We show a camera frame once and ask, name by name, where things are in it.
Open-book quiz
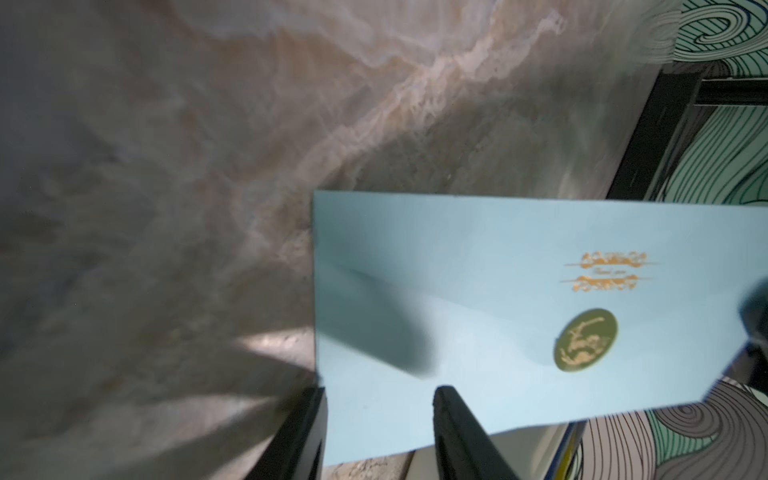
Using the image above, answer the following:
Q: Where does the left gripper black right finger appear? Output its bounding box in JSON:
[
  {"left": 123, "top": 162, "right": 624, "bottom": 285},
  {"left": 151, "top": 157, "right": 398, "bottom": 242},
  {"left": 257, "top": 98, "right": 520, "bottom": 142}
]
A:
[{"left": 433, "top": 386, "right": 518, "bottom": 480}]

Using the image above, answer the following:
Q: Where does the white plastic storage box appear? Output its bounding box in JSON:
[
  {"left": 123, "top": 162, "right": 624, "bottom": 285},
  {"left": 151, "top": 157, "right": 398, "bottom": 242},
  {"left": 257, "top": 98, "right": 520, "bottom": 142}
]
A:
[{"left": 407, "top": 417, "right": 586, "bottom": 479}]

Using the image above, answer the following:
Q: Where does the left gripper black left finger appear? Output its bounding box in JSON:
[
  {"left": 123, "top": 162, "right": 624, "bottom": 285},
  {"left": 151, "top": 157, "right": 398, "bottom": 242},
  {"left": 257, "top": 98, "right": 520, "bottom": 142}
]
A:
[{"left": 245, "top": 387, "right": 328, "bottom": 480}]

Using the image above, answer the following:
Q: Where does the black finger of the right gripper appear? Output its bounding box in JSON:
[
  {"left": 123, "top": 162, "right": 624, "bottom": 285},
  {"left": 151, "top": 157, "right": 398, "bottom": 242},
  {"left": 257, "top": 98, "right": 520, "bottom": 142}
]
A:
[{"left": 739, "top": 279, "right": 768, "bottom": 348}]

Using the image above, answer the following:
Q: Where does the light blue envelope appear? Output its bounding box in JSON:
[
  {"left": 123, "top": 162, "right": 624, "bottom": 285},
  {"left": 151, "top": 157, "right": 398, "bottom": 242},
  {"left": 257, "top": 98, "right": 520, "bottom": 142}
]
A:
[{"left": 312, "top": 191, "right": 767, "bottom": 465}]

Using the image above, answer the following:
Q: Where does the black white chessboard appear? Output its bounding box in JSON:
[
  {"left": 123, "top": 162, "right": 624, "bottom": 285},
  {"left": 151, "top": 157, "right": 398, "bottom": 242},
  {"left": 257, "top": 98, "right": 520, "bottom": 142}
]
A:
[{"left": 606, "top": 72, "right": 702, "bottom": 201}]

